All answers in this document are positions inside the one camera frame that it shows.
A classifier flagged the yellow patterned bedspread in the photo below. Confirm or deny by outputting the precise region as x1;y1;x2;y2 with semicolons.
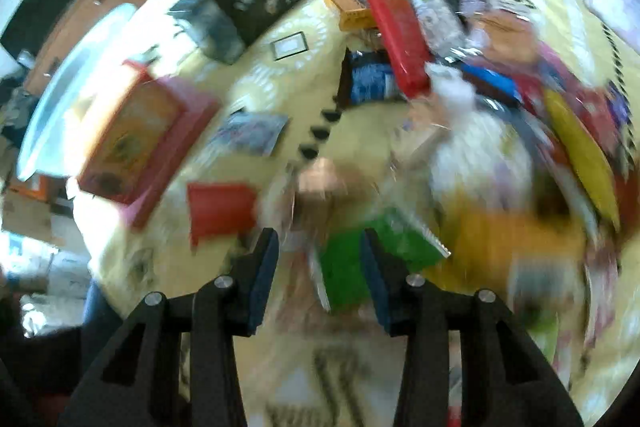
74;0;640;427

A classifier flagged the dark packet with blue label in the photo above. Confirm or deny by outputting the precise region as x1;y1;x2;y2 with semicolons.
336;48;407;108

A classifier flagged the red and orange gift box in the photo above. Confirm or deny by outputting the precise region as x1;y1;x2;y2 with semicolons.
77;62;222;229

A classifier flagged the long red snack packet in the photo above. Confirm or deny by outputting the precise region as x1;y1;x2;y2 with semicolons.
360;0;432;99

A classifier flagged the person's leg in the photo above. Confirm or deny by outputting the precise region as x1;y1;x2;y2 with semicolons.
81;281;123;360

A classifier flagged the green-tabbed cracker packet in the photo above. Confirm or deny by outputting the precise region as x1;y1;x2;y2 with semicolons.
404;0;468;58

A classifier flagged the open cardboard box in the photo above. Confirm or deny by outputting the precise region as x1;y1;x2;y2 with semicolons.
0;174;57;244

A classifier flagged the large orange snack packet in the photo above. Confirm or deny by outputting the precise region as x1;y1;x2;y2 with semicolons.
449;206;587;305

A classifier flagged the yellow snack packet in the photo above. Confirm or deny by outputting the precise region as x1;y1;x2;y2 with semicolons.
543;89;622;231

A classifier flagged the green pea snack packet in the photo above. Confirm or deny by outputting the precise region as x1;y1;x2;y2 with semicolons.
309;209;452;314

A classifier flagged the red packet with brown pastry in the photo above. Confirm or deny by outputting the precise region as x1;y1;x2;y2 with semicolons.
474;9;542;64

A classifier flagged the glass bowl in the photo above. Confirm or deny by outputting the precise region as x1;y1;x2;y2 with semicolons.
19;2;140;182

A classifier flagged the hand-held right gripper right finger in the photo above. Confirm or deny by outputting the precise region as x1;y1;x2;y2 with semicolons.
362;228;587;427

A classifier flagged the blue and brown snack packet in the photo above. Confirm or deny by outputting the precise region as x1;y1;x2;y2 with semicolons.
459;61;525;108

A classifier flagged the white puffed snack bag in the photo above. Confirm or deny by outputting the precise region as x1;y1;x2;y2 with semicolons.
429;66;534;208

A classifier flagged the purple and blue snack packet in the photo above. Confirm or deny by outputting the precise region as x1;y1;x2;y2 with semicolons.
210;110;290;156

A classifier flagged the wooden dresser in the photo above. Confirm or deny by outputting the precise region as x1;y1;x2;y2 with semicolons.
22;0;148;96

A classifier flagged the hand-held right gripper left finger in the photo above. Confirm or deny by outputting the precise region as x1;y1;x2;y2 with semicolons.
57;227;280;427

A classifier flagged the clear packet of brown crackers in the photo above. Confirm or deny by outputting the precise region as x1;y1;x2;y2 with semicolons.
292;156;387;234

